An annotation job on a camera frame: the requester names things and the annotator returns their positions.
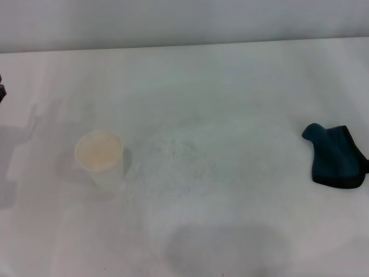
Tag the blue rag with black trim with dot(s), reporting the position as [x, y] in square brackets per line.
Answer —
[334, 158]

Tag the white paper cup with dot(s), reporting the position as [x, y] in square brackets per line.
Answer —
[98, 153]

